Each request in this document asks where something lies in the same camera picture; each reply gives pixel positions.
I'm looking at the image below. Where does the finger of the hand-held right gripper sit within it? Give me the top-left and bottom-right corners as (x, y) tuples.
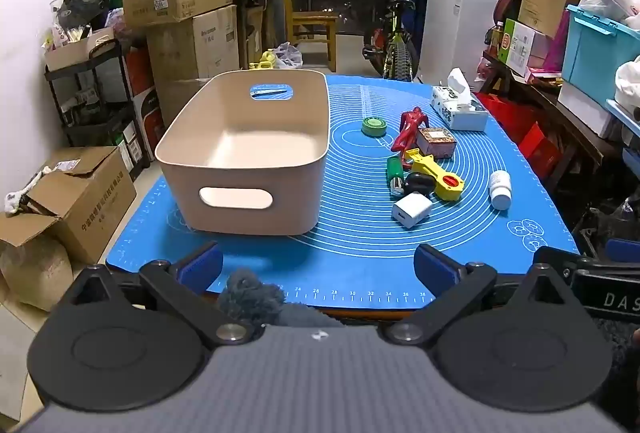
(532, 246), (583, 284)
(604, 238), (640, 265)

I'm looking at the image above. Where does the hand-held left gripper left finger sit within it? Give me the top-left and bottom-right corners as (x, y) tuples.
(59, 240), (257, 348)

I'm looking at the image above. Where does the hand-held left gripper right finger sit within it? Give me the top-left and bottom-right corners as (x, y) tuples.
(381, 243), (583, 348)

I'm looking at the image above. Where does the white charger cube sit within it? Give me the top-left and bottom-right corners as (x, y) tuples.
(391, 192), (433, 230)

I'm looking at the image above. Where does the beige plastic basket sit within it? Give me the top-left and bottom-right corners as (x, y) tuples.
(154, 69), (331, 236)

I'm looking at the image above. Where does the black oval case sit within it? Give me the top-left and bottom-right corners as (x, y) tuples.
(404, 171), (437, 196)

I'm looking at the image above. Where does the white pill bottle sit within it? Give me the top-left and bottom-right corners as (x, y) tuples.
(489, 170), (513, 210)

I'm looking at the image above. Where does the yellow toy with red knob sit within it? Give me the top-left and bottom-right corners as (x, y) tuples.
(404, 148), (466, 202)

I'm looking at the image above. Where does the green lighter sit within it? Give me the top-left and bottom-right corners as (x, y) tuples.
(386, 156), (406, 194)

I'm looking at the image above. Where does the small patterned box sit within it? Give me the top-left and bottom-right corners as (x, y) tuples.
(416, 127), (458, 160)

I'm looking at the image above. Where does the red toy figure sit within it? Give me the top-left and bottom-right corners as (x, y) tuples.
(391, 107), (432, 154)

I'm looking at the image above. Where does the grey fuzzy cloth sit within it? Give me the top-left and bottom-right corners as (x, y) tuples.
(216, 269), (346, 329)

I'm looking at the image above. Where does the blue silicone mat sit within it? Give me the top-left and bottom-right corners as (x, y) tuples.
(105, 74), (581, 311)

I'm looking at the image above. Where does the red bag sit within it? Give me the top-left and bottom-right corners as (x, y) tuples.
(477, 93), (561, 181)

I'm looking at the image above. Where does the open cardboard floor box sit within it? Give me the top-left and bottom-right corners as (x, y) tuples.
(27, 145), (137, 264)

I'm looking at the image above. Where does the dark wooden side table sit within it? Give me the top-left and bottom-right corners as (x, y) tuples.
(480, 53), (608, 208)

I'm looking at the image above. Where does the white tissue box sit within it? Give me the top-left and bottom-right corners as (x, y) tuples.
(431, 68), (490, 132)

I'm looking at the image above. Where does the red black carton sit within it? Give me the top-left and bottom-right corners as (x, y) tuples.
(125, 48), (167, 160)

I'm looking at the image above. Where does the low cardboard box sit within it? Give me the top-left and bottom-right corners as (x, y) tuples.
(157, 75), (216, 126)

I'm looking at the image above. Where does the brown sack in carton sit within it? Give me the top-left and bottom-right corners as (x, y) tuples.
(0, 213), (75, 314)

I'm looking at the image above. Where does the white rag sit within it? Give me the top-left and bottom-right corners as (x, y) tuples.
(4, 167), (52, 214)

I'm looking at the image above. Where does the blue storage bin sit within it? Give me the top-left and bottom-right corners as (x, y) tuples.
(561, 4), (640, 106)

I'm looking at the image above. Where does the bicycle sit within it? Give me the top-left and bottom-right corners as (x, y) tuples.
(345, 0), (426, 81)

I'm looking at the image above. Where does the green white carton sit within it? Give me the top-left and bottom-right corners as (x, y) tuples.
(497, 19), (551, 78)

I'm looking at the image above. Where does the large plain cardboard box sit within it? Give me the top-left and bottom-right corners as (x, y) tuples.
(146, 4), (241, 84)

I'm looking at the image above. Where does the clear plastic bag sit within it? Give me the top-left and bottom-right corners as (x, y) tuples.
(274, 42), (304, 70)

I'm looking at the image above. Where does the black shelf rack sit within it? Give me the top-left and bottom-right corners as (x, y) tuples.
(44, 40), (151, 174)

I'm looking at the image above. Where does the white chest freezer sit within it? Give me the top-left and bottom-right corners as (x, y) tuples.
(417, 0), (503, 86)

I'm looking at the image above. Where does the cardboard tray box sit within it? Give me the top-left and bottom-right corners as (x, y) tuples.
(44, 27), (123, 72)

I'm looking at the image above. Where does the wooden chair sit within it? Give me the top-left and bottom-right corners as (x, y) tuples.
(280, 0), (340, 61)

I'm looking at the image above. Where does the black bag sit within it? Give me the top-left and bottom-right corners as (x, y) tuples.
(64, 0), (108, 31)

